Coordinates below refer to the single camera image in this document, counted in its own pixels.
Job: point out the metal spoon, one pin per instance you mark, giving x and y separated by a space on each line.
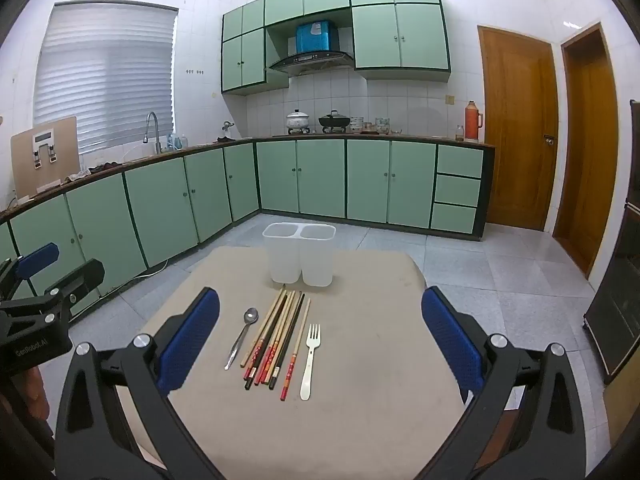
251 316

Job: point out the glass jar with lid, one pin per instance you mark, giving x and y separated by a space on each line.
382 126

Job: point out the green wall cabinet unit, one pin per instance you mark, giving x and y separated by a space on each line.
400 35

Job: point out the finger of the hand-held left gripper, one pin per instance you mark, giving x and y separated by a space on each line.
37 259
75 282

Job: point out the white window blind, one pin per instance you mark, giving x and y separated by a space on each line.
100 85

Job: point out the white plastic utensil holder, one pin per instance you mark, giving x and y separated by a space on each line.
287 260

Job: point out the dark glass-front cabinet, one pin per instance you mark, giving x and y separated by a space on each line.
620 300

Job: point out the small glass jar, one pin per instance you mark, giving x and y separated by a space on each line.
459 133

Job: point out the black wok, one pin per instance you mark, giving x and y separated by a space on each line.
334 121

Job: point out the metal kitchen faucet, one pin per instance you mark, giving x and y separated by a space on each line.
156 135

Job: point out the orange thermos flask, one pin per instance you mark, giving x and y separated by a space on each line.
472 122

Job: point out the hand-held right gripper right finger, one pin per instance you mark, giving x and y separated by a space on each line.
450 345

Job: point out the cream plastic fork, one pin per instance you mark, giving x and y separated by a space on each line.
306 385

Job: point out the plain wooden door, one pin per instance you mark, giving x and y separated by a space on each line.
590 160

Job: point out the green base cabinet run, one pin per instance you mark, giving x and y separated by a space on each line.
320 180

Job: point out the clear bottle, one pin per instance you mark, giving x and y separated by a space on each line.
182 141

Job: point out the black range hood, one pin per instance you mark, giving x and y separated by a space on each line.
310 61

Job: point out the dark cloth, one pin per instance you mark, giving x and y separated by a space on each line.
105 166

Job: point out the wooden board with white device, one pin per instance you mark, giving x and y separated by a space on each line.
30 170

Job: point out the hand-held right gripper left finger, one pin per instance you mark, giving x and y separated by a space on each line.
190 340

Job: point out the white cooking pot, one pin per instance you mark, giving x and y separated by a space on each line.
298 121

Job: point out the plain wooden chopstick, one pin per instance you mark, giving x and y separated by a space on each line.
245 360

